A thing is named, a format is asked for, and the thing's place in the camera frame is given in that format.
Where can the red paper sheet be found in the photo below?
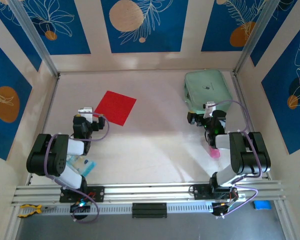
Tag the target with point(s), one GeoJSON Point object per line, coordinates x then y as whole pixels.
{"type": "Point", "coordinates": [115, 107]}

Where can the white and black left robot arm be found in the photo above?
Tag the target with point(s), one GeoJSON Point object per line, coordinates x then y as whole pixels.
{"type": "Point", "coordinates": [55, 155]}

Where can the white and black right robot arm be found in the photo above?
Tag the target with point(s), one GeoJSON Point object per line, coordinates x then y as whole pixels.
{"type": "Point", "coordinates": [240, 150]}

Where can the mint green zip pouch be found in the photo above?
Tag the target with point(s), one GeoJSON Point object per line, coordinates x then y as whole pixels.
{"type": "Point", "coordinates": [207, 87]}

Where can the blue wet wipes packet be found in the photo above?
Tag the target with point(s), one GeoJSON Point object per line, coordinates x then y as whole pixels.
{"type": "Point", "coordinates": [83, 166]}

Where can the black controller board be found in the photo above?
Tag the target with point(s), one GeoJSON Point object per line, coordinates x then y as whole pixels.
{"type": "Point", "coordinates": [221, 208]}
{"type": "Point", "coordinates": [80, 207]}

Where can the blue block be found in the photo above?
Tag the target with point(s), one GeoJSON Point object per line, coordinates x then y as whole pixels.
{"type": "Point", "coordinates": [262, 205]}

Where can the black ribbed block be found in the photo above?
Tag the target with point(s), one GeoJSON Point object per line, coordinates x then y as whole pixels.
{"type": "Point", "coordinates": [149, 210]}

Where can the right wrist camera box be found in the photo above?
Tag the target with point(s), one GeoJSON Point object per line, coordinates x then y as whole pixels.
{"type": "Point", "coordinates": [210, 106]}

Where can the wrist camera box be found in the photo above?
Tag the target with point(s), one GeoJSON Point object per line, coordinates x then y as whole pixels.
{"type": "Point", "coordinates": [86, 111]}
{"type": "Point", "coordinates": [210, 106]}

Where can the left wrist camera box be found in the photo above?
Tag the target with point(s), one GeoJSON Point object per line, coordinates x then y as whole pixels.
{"type": "Point", "coordinates": [86, 111]}

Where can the aluminium side rail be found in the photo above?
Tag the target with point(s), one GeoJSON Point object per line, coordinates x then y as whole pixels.
{"type": "Point", "coordinates": [242, 100]}
{"type": "Point", "coordinates": [47, 112]}

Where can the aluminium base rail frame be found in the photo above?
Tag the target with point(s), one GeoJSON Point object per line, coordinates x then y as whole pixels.
{"type": "Point", "coordinates": [145, 191]}

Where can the aluminium corner post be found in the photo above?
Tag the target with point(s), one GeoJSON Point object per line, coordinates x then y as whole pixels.
{"type": "Point", "coordinates": [35, 37]}
{"type": "Point", "coordinates": [256, 37]}

